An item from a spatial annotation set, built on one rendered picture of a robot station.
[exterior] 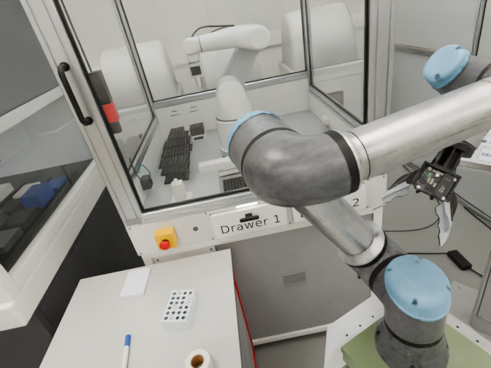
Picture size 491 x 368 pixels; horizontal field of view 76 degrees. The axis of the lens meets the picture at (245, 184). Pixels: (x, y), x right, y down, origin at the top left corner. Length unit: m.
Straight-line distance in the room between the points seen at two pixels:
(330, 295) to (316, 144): 1.30
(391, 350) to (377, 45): 0.84
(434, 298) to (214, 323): 0.65
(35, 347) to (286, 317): 1.08
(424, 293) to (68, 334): 1.08
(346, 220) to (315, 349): 1.28
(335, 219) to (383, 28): 0.67
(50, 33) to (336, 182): 0.90
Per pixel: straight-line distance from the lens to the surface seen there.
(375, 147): 0.46
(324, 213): 0.63
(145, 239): 1.32
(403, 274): 0.73
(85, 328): 1.28
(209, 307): 1.13
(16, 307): 1.33
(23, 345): 1.60
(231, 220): 1.22
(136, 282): 1.30
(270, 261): 1.43
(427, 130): 0.50
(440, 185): 0.72
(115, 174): 1.18
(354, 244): 0.72
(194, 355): 1.00
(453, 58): 0.69
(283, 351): 1.89
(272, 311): 1.67
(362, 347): 0.89
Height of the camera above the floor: 1.61
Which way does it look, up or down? 30 degrees down
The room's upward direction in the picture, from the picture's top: 12 degrees counter-clockwise
